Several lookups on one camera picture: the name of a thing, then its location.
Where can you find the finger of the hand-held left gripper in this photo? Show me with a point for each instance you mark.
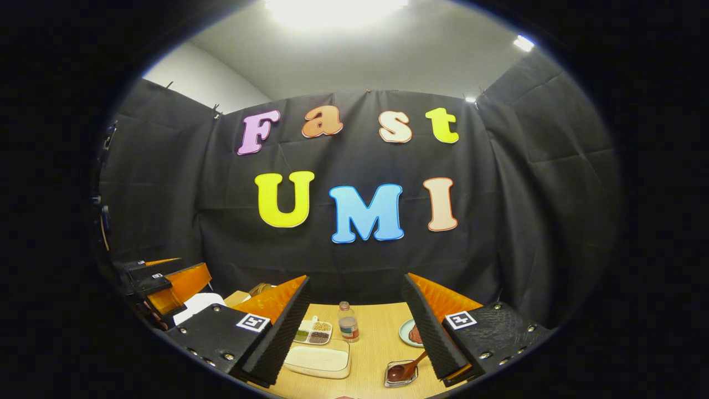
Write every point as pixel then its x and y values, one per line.
pixel 185 282
pixel 160 261

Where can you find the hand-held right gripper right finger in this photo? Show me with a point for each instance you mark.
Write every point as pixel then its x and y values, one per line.
pixel 429 332

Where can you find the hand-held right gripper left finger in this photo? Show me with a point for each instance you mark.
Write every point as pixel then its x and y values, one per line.
pixel 279 343

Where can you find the white rice cooker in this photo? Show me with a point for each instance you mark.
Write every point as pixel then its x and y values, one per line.
pixel 199 305

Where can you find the clear box of rice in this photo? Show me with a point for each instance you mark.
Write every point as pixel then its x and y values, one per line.
pixel 318 359

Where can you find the brown wooden spoon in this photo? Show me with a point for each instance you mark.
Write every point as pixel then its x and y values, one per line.
pixel 407 368

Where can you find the red meat slice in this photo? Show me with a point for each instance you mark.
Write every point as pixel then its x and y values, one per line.
pixel 414 334

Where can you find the pale green plate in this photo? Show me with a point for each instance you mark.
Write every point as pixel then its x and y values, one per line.
pixel 404 332

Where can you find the divided grain tray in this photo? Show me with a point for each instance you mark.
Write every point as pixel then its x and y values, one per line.
pixel 318 332

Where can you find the toasted bread slice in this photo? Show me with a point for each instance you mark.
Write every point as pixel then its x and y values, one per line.
pixel 260 289

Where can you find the clear plastic bottle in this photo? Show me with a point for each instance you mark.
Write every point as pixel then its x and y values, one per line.
pixel 348 327

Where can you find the black backdrop cloth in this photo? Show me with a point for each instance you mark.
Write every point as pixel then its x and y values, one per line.
pixel 343 260

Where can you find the small ceiling light panel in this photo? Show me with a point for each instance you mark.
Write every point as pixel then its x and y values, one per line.
pixel 523 43

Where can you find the large ceiling light panel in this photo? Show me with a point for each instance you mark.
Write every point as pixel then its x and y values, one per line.
pixel 335 10

